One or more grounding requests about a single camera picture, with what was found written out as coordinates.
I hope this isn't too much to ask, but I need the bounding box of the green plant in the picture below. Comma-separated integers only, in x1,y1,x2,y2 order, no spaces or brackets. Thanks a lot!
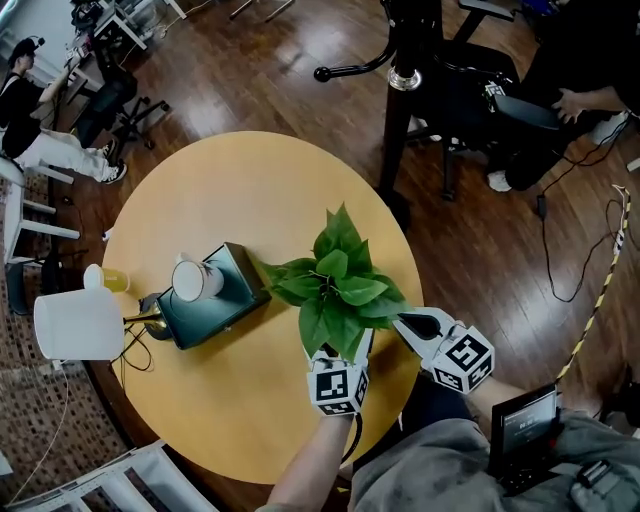
259,202,414,366

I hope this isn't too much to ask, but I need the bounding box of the dark green box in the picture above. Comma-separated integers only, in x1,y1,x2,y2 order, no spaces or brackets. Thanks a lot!
155,242,274,351

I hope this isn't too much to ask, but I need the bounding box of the white table lamp brass base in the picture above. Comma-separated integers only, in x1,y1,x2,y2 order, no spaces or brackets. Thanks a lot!
33,287,169,361

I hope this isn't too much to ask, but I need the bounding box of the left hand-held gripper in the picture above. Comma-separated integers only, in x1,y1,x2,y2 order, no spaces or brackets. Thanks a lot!
305,327,377,419

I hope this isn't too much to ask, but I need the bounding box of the person's left forearm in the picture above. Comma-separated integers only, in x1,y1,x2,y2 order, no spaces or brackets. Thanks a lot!
254,412,354,512

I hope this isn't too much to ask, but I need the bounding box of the yellow black striped tape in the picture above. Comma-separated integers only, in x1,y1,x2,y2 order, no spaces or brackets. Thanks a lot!
554,239,624,386

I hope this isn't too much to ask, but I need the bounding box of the black stool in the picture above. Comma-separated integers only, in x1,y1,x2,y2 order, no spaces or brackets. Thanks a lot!
4,259,66,316

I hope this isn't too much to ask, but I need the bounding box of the yellow cup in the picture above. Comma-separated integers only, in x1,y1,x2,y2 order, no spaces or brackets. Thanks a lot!
82,263,132,293

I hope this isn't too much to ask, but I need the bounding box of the person's grey shirt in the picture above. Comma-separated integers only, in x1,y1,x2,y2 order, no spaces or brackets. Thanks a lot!
349,407,640,512

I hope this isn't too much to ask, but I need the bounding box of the black office chair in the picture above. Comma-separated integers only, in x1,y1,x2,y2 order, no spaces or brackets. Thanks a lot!
74,44,169,151
409,0,561,201

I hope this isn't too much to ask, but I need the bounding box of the black coat rack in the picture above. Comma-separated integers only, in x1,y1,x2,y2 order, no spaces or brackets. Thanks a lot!
313,0,446,236

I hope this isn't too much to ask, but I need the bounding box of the black strap buckle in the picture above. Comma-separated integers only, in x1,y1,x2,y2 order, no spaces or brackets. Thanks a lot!
574,459,614,489

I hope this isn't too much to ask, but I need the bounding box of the white cup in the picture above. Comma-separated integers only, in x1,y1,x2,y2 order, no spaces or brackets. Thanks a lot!
170,252,226,304

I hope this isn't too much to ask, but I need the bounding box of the person's right forearm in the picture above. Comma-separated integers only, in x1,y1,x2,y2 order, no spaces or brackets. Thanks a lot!
469,377,526,429

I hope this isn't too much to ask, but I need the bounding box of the black lamp cable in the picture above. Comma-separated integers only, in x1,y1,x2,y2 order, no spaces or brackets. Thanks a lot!
117,329,154,374

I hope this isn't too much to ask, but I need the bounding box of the small white table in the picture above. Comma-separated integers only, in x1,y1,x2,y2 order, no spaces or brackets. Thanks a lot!
0,159,81,266

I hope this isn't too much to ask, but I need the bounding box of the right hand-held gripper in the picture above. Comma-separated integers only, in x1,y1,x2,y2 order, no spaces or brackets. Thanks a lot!
391,306,497,397

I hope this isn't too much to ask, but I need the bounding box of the black chest-mounted screen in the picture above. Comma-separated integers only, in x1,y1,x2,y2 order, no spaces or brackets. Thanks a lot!
489,383,564,496

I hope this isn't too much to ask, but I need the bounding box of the white shelf rack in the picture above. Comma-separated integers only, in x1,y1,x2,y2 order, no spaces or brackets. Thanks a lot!
0,439,221,512

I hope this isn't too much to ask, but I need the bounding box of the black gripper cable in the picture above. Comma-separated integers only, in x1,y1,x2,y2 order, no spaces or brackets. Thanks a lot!
342,414,366,466

